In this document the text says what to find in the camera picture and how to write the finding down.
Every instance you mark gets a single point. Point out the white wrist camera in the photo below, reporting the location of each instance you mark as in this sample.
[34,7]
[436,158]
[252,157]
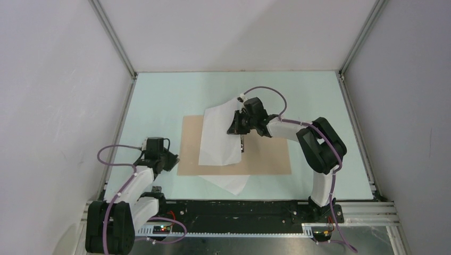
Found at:
[144,144]
[241,96]

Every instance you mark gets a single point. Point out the left aluminium frame post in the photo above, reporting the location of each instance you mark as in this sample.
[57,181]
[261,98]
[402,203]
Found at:
[113,37]

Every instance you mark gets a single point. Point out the right small circuit board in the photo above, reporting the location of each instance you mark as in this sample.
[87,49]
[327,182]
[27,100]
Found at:
[321,236]

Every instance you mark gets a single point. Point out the small circuit board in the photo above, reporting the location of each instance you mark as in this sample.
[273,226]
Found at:
[321,236]
[161,229]

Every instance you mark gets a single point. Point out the tan cardboard folder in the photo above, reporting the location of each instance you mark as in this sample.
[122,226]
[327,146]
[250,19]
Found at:
[261,156]

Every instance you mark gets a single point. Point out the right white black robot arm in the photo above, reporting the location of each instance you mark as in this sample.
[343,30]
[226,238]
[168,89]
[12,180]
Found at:
[322,147]

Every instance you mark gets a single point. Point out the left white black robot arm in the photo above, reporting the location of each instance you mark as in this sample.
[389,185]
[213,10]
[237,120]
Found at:
[112,223]

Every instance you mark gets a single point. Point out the white paper sheet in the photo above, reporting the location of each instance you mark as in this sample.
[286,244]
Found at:
[217,147]
[234,184]

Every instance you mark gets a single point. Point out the silver metal folder clip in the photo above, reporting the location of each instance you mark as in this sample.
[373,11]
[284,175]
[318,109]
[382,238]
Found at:
[242,143]

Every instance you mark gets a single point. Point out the left small circuit board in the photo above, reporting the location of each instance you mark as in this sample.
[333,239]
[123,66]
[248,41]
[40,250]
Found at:
[161,229]

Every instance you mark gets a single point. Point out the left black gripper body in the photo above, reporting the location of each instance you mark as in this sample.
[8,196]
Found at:
[161,157]

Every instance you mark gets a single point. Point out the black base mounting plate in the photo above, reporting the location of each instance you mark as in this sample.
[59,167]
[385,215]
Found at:
[245,217]

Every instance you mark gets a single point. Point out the right aluminium frame post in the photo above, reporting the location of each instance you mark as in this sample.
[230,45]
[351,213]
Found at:
[363,34]

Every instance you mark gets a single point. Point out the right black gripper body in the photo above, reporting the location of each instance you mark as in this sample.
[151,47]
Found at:
[252,121]

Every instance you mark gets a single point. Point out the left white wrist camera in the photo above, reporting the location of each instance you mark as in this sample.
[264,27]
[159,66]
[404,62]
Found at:
[144,144]

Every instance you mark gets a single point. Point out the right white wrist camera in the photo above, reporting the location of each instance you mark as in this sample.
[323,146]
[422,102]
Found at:
[241,96]

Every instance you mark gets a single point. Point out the aluminium frame post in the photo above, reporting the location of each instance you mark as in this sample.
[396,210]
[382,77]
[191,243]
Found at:
[363,34]
[113,37]

